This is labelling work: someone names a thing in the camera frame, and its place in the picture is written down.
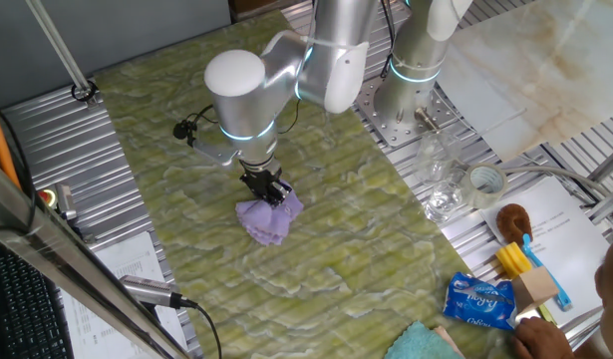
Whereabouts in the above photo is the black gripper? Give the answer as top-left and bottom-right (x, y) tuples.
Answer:
(239, 168), (294, 208)

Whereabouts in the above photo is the purple microfibre cloth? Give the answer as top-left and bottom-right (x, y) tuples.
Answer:
(234, 191), (305, 247)

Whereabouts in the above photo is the teal microfibre cloth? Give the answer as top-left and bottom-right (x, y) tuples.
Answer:
(384, 320), (465, 359)

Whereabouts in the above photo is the person hand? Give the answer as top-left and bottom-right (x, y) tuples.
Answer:
(512, 316), (576, 359)

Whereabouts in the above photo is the green marble pattern sheet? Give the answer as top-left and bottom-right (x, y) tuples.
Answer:
(94, 9), (516, 359)

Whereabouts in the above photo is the aluminium robot mounting plate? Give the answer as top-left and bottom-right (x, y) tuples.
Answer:
(353, 75), (466, 149)

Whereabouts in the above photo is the printed paper sheet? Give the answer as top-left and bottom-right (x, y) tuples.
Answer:
(59, 230), (188, 359)

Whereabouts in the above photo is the large clear glass beaker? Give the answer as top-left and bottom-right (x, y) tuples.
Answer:
(414, 130), (464, 185)

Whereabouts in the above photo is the small clear glass cup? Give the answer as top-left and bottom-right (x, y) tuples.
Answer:
(424, 169), (467, 224)

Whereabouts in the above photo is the clear packing tape roll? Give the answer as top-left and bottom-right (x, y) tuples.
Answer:
(459, 162), (508, 210)

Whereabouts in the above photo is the blue tissue pack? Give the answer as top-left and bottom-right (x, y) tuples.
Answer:
(442, 271), (518, 331)

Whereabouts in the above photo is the beige flat board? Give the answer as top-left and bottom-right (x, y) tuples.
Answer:
(433, 326), (466, 359)

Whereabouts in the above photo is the red emergency stop button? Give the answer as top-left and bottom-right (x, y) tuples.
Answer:
(39, 182), (78, 220)

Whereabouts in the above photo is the brown scrub pad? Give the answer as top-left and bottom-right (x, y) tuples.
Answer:
(495, 202), (533, 246)

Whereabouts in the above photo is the yellow ridged sponge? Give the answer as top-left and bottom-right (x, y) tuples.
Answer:
(495, 241), (535, 280)

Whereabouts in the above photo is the blue plastic brush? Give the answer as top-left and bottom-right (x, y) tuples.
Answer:
(521, 232), (574, 312)

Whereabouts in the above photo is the thin metal pole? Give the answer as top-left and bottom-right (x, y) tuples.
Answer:
(24, 0), (101, 109)

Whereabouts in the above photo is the wooden block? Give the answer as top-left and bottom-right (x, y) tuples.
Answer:
(510, 265), (560, 316)

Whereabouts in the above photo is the black keyboard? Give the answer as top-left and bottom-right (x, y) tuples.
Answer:
(0, 238), (76, 359)

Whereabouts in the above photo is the beige marble pattern sheet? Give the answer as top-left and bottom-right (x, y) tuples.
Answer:
(435, 0), (613, 164)

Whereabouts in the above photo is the white paper sheet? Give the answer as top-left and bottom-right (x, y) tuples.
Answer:
(478, 175), (613, 330)

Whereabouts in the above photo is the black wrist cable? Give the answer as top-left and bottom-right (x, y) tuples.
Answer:
(185, 98), (303, 136)

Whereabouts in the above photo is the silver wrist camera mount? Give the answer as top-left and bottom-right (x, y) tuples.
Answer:
(172, 117), (238, 169)

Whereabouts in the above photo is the black camera cable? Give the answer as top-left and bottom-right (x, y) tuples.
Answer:
(193, 300), (223, 359)

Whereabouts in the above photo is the silver camera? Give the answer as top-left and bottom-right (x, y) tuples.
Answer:
(119, 274), (197, 309)

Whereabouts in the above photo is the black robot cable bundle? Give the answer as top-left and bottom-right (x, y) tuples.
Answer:
(380, 0), (398, 80)

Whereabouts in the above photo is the aluminium frame bar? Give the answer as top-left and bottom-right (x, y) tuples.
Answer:
(587, 144), (613, 183)
(587, 183), (613, 225)
(0, 154), (190, 359)

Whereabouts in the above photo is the grey robot hose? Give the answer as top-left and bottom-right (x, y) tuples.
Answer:
(414, 107), (613, 220)

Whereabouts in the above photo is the yellow brush handle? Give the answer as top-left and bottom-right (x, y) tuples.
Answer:
(536, 302), (558, 328)

